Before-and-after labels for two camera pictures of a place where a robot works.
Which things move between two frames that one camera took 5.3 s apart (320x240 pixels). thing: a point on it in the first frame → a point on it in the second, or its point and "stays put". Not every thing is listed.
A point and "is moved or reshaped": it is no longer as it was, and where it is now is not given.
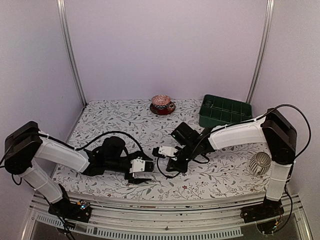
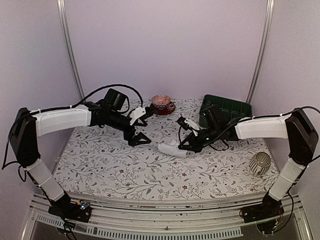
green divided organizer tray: [216, 111] stays put
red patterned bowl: [160, 102] stays put
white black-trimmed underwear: [162, 162] is moved or reshaped
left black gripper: [140, 154] → [134, 141]
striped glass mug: [260, 163] stays put
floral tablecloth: [229, 170] stays put
